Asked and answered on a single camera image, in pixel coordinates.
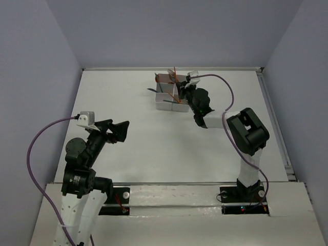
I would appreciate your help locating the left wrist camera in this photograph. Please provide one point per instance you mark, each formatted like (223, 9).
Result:
(86, 120)

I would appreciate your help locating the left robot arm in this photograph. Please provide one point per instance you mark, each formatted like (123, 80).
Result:
(83, 193)

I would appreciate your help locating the brown fork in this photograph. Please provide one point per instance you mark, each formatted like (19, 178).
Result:
(170, 78)

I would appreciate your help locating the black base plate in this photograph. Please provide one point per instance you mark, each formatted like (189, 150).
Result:
(118, 204)
(233, 203)

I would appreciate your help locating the orange chopstick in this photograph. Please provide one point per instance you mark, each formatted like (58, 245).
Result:
(175, 75)

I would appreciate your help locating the teal spoon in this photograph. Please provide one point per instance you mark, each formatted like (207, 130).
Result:
(159, 83)

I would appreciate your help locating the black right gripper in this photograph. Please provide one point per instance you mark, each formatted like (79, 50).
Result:
(182, 90)

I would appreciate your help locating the white right divided container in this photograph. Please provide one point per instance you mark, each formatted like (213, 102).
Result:
(177, 104)

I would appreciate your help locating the white left divided container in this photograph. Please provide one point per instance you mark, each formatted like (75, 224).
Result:
(159, 97)

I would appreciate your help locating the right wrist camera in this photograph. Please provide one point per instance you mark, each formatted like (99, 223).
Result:
(192, 79)

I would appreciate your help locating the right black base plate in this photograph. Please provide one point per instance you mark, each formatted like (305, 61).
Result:
(233, 203)

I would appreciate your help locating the teal chopstick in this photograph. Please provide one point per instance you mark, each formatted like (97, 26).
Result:
(169, 101)

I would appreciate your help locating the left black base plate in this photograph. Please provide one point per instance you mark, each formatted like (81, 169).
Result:
(118, 204)

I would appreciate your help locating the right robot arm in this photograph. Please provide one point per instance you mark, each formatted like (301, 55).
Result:
(244, 130)

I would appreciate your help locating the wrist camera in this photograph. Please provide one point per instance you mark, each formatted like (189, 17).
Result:
(86, 120)
(192, 79)

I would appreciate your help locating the white divided container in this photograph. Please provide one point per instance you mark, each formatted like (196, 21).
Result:
(177, 104)
(159, 97)

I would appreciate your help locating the orange fork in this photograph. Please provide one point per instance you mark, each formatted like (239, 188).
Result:
(170, 72)

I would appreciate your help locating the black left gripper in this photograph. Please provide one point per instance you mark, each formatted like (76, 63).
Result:
(108, 130)

